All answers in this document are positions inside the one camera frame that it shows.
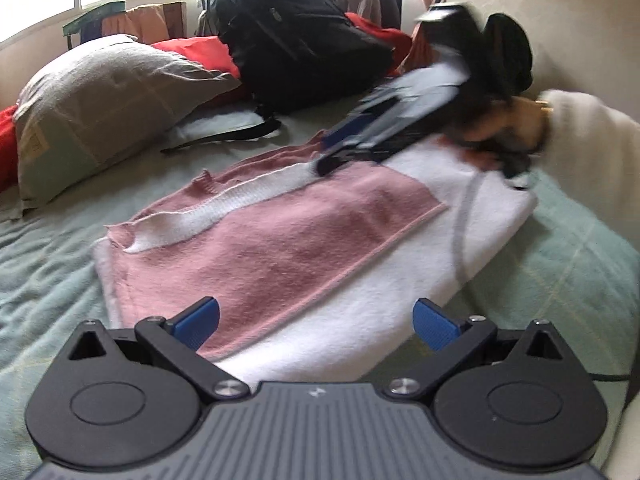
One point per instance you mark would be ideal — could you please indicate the red blanket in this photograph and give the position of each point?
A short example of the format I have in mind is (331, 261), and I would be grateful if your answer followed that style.
(200, 52)

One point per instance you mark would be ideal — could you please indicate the green plaid blanket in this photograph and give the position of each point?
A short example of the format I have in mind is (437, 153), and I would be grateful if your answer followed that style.
(50, 270)

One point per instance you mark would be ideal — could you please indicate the black backpack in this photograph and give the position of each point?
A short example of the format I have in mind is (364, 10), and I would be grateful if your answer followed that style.
(300, 45)

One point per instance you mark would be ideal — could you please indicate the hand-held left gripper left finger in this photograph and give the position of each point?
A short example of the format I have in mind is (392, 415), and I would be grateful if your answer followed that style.
(197, 322)

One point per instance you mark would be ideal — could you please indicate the pink and white sweater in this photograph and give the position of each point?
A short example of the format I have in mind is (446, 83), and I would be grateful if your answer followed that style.
(300, 240)

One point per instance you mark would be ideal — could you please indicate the white fleece cloth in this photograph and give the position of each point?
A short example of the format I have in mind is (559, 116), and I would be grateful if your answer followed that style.
(210, 127)

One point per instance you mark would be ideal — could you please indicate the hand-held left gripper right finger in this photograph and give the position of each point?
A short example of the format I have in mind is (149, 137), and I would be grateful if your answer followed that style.
(435, 322)

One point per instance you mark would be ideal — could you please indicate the grey pillow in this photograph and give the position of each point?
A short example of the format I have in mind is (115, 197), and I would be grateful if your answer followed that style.
(100, 105)

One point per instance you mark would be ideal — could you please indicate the green box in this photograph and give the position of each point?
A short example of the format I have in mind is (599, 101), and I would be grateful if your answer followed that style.
(95, 15)

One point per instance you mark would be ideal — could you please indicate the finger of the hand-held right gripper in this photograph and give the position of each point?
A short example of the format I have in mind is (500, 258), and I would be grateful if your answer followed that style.
(350, 154)
(345, 130)

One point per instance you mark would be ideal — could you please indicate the brown paper bag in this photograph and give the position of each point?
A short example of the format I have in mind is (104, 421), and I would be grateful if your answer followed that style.
(150, 22)

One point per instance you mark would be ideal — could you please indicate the person's right hand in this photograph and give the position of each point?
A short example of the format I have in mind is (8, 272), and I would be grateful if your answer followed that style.
(520, 120)

